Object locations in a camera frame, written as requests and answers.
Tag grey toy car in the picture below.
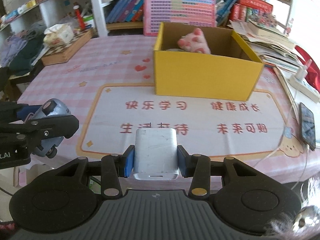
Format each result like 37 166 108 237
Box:
25 98 71 159

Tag large white power adapter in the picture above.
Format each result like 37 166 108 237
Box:
133 128 179 181

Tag pink plush pig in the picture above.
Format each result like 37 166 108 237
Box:
177 28 211 54

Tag clear packing tape roll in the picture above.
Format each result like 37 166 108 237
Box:
166 48 185 52

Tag pile of clothes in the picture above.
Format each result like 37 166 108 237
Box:
1 22 46 76

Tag wooden chessboard box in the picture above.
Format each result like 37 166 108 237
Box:
41 29 93 66

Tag floral tissue box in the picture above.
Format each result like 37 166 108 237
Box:
43 23 74 48

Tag yellow cardboard box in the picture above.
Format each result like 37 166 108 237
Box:
153 22 264 101

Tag black smartphone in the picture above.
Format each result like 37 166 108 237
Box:
299 102 316 151

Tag red cylinder bottle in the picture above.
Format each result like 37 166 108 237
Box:
73 5 86 30

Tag white power strip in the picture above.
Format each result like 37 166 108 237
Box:
288 66 319 103

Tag row of blue books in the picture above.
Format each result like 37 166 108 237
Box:
105 0 144 24

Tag stack of papers and books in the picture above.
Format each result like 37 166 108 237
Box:
228 21 302 73

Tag red cloth bag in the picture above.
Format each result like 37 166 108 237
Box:
295 45 320 93

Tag pink learning tablet toy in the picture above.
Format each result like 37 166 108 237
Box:
143 0 216 36

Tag red books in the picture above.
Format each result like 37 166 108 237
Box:
228 0 273 22

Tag white charging cable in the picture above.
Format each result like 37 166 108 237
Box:
252 89 311 170

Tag white bookshelf frame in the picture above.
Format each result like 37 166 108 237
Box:
0 0 296 38

